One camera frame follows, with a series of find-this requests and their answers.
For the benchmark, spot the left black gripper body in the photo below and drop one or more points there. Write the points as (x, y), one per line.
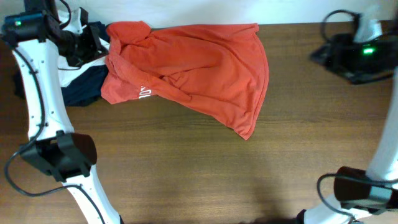
(80, 50)

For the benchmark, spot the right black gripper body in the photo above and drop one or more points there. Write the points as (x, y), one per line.
(359, 63)

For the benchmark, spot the red orange t-shirt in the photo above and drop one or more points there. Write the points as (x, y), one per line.
(218, 70)

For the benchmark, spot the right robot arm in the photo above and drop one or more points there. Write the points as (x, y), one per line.
(349, 195)

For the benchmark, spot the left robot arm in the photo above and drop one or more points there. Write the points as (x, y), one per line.
(38, 38)

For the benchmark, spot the white folded t-shirt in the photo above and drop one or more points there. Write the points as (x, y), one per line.
(66, 71)

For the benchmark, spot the navy folded garment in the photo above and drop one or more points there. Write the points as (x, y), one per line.
(83, 91)

